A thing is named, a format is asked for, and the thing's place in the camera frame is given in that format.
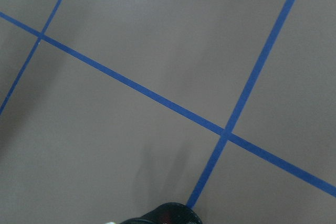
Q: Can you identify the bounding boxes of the black mesh pen cup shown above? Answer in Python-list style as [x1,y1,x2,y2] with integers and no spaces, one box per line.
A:
[122,202,203,224]

